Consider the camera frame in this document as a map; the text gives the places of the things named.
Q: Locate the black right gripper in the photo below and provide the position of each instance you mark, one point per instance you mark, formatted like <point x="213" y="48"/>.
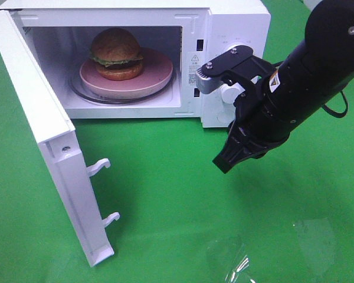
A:
<point x="256" y="121"/>

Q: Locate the round door release button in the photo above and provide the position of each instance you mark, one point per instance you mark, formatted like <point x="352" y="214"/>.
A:
<point x="225" y="117"/>

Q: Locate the pink round plate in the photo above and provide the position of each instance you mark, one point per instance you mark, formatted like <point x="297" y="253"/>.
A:
<point x="157" y="72"/>

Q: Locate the burger with lettuce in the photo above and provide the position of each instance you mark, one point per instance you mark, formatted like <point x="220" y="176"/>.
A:
<point x="116" y="54"/>

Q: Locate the white microwave door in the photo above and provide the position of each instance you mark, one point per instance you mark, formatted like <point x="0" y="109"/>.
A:
<point x="55" y="135"/>

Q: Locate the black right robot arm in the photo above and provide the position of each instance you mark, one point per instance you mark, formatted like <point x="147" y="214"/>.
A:
<point x="278" y="98"/>

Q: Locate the upper white power knob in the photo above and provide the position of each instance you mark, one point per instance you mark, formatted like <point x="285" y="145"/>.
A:
<point x="238" y="48"/>

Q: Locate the white microwave oven body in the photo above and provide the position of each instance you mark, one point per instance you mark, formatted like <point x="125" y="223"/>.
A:
<point x="190" y="33"/>

